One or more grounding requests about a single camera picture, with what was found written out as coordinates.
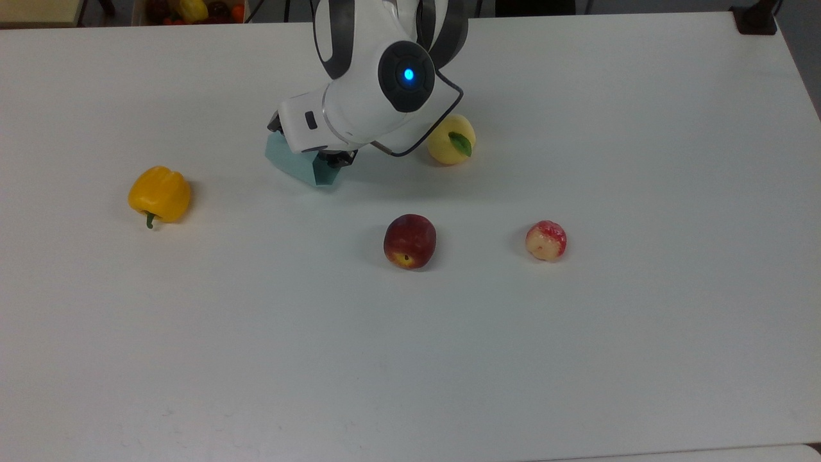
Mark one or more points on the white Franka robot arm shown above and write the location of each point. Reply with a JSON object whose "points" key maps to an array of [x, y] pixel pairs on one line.
{"points": [[365, 77]]}

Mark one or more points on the pale yellow peach with leaf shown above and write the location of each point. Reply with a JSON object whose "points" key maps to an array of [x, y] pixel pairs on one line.
{"points": [[449, 151]]}

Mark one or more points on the yellow toy fruit in crate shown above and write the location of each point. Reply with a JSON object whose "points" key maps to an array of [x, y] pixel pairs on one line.
{"points": [[192, 9]]}

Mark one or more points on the yellow bell pepper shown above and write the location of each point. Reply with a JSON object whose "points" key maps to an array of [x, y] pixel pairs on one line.
{"points": [[160, 193]]}

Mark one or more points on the small red and white peach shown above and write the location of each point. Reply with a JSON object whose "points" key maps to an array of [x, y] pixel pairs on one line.
{"points": [[546, 240]]}

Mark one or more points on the orange toy fruit in crate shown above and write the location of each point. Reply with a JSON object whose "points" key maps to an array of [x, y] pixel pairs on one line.
{"points": [[238, 13]]}

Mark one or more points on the dark red peach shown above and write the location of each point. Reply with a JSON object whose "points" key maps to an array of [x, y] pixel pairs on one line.
{"points": [[410, 240]]}

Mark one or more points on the light blue faceted mug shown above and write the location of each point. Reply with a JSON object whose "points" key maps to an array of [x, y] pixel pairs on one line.
{"points": [[296, 167]]}

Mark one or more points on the white crate of toy fruit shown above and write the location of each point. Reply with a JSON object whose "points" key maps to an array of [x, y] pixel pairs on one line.
{"points": [[192, 14]]}

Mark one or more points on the black table clamp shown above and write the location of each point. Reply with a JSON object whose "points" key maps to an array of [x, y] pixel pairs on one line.
{"points": [[755, 19]]}

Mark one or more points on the wooden furniture board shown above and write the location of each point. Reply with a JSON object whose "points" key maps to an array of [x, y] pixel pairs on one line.
{"points": [[38, 11]]}

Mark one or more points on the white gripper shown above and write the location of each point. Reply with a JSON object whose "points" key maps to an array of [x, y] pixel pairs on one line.
{"points": [[304, 125]]}

